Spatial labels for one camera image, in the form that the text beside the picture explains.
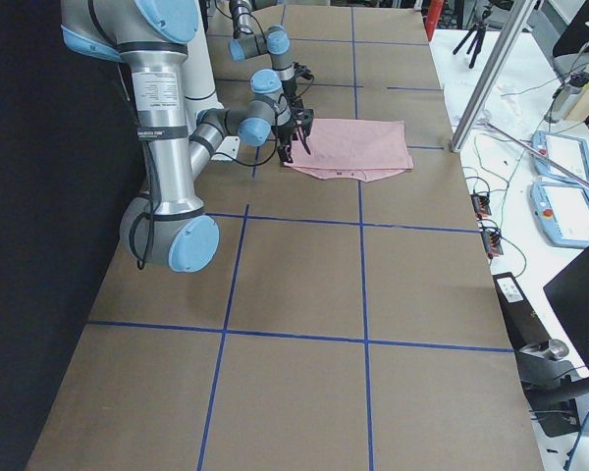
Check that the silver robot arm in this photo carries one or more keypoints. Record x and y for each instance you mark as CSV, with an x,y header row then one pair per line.
x,y
251,39
181,124

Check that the metal reacher grabber stick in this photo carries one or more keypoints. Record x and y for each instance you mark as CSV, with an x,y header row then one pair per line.
x,y
540,156

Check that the black monitor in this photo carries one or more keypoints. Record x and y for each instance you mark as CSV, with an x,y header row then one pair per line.
x,y
568,295

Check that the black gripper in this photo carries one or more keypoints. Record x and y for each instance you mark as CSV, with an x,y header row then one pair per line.
x,y
284,133
291,90

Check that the pink Snoopy t-shirt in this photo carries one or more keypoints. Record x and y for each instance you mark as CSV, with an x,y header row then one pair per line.
x,y
363,150

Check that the black tripod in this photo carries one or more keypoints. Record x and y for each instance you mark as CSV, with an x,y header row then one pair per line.
x,y
477,35

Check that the orange circuit board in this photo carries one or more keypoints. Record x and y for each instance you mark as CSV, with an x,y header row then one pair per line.
x,y
492,241
481,205

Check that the near blue teach pendant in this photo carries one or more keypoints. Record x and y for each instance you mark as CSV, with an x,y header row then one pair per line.
x,y
562,212

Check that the black clamp mount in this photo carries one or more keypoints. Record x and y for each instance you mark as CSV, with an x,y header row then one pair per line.
x,y
557,395

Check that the far blue teach pendant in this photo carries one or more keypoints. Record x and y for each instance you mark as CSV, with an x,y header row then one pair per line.
x,y
570,152

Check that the black power box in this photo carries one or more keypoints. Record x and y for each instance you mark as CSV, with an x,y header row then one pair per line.
x,y
524,326

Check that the blue teach pendant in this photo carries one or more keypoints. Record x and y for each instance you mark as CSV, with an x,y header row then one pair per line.
x,y
562,212
570,152

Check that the orange circuit board far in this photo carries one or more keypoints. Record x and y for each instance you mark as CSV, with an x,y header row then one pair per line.
x,y
481,205

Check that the aluminium frame post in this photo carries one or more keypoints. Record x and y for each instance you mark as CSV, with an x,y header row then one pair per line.
x,y
519,14

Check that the orange circuit board near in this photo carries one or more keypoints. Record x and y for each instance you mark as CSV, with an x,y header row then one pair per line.
x,y
492,241

